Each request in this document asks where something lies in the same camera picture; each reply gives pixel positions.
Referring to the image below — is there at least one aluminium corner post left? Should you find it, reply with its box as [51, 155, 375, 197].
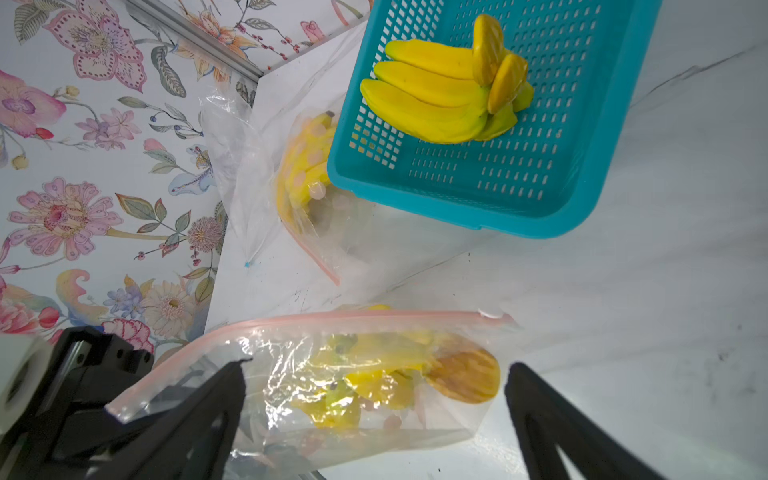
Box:
[125, 1, 264, 83]

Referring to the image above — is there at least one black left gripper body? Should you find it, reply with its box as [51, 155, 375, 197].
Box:
[0, 326, 199, 480]

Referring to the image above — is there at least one yellow banana bunch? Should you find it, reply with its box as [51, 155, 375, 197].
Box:
[360, 14, 535, 145]
[275, 110, 336, 231]

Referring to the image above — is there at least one pink dotted zip bag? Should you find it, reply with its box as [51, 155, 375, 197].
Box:
[107, 306, 518, 479]

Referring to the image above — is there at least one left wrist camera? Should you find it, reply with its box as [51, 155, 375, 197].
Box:
[0, 334, 52, 435]

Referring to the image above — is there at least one clear zip-top bag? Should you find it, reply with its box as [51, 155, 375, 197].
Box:
[200, 24, 366, 266]

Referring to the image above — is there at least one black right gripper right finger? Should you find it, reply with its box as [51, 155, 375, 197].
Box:
[505, 362, 663, 480]

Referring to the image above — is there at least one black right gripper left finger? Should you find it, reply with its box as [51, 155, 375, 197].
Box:
[87, 361, 246, 479]

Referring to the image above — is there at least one teal plastic basket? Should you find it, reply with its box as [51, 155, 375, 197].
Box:
[328, 1, 660, 239]

